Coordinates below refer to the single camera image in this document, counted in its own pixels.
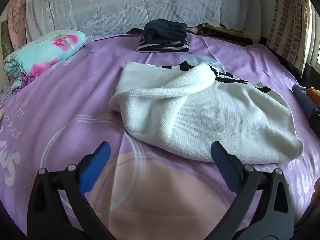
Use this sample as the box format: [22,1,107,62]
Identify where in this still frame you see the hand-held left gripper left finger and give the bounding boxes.
[27,141,118,240]

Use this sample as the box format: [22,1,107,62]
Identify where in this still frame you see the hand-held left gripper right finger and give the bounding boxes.
[210,141,294,240]

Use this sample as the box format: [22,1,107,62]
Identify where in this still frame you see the white knit sweater black stripes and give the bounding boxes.
[109,61,304,165]

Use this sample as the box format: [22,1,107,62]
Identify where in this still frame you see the purple printed bed sheet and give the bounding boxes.
[0,32,320,240]

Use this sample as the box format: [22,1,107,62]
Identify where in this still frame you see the orange cloth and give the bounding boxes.
[305,86,320,105]

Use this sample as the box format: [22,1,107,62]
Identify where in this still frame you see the teal pink floral quilt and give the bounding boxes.
[4,30,87,89]

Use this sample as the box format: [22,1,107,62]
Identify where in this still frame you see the brown bamboo mat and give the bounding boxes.
[200,24,260,47]

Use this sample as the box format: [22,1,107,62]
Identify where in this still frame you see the black white striped garment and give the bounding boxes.
[136,35,190,53]

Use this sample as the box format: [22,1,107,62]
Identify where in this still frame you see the folded navy garment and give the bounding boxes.
[143,19,188,45]

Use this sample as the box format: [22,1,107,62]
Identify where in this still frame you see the brick pattern curtain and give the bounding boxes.
[266,0,313,77]

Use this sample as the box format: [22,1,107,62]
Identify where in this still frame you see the white lace cover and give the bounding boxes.
[26,0,278,43]

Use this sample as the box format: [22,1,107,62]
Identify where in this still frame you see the pink floral pillow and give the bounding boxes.
[7,0,30,52]

